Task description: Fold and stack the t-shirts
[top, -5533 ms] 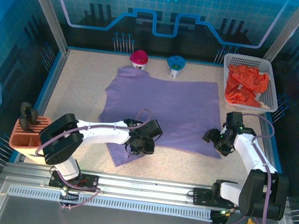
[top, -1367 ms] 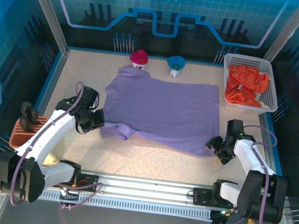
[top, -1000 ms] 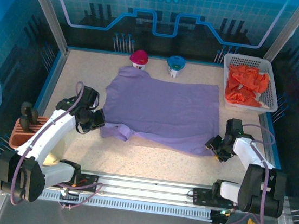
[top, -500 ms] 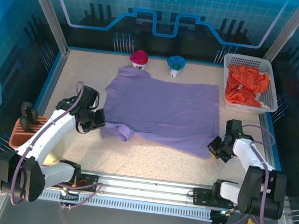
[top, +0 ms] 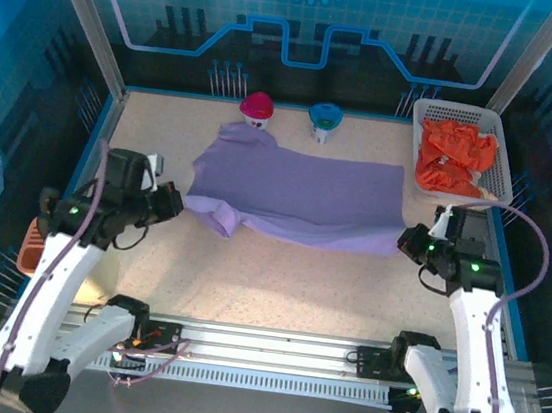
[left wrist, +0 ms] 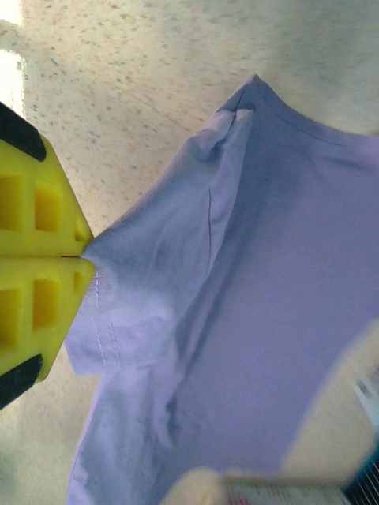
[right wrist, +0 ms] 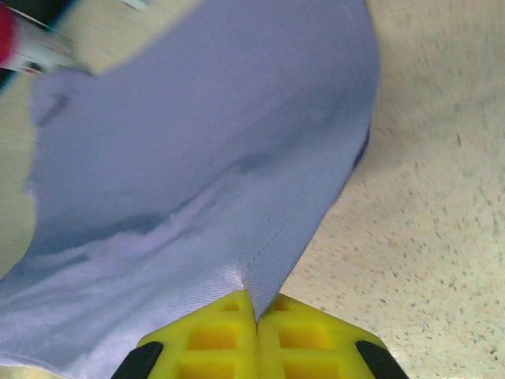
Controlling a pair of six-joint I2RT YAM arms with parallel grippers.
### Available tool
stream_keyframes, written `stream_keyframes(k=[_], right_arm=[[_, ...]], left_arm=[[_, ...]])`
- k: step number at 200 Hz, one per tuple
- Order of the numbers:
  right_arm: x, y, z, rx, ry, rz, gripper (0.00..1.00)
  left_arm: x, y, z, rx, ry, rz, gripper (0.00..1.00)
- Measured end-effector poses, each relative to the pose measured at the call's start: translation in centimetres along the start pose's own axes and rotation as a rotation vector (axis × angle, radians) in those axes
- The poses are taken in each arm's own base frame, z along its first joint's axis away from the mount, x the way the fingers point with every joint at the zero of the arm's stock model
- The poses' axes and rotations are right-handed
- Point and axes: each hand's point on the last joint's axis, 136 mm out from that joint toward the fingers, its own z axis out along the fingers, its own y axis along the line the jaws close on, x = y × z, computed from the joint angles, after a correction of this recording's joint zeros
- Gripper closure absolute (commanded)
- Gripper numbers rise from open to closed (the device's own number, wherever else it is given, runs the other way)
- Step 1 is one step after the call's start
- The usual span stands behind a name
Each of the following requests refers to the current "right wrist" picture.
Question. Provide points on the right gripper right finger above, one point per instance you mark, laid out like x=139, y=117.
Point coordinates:
x=307, y=347

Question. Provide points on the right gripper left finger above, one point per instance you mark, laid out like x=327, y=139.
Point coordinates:
x=213, y=347

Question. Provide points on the purple t-shirt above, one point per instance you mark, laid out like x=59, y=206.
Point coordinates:
x=197, y=158

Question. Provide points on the cup with pink lid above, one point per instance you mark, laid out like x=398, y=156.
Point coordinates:
x=39, y=51

